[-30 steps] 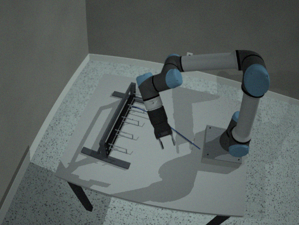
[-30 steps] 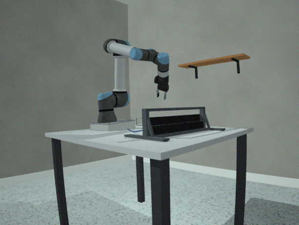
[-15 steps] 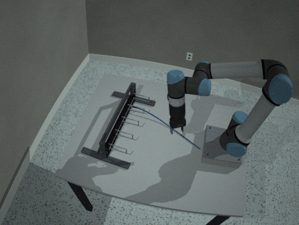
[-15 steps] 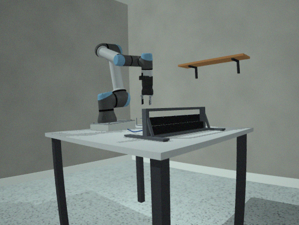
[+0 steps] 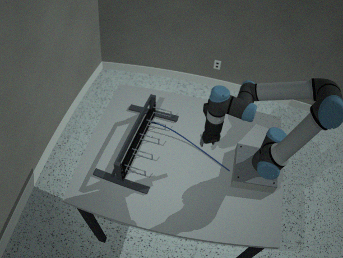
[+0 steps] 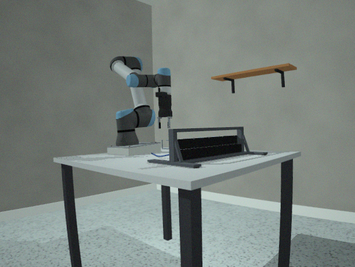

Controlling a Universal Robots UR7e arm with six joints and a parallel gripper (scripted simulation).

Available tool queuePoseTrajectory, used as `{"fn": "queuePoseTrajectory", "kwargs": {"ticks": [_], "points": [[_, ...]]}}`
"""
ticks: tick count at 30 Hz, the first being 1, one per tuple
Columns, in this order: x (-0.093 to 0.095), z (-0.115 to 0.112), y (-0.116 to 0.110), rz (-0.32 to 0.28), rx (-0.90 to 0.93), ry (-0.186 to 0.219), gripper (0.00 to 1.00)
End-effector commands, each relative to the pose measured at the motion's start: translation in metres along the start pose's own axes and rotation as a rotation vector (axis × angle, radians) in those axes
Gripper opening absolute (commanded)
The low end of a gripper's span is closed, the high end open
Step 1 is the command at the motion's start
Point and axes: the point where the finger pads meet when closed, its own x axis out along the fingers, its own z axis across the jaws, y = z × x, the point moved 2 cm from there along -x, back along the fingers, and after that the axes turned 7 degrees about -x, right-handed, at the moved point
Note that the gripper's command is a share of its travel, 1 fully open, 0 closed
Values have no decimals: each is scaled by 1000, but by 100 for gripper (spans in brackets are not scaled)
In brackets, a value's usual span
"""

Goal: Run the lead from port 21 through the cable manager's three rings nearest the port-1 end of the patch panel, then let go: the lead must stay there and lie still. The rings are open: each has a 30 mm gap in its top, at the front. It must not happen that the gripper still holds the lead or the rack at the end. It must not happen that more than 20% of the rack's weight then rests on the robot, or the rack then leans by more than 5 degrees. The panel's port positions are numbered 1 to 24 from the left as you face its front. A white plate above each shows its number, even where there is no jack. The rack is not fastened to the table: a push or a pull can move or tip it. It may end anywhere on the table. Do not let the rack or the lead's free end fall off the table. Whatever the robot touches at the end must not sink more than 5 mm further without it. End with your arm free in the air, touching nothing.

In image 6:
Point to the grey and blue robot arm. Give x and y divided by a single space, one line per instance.
127 120

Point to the black metal rack with patch panel and cable rings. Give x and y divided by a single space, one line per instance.
185 152

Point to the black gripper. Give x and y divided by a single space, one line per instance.
164 102

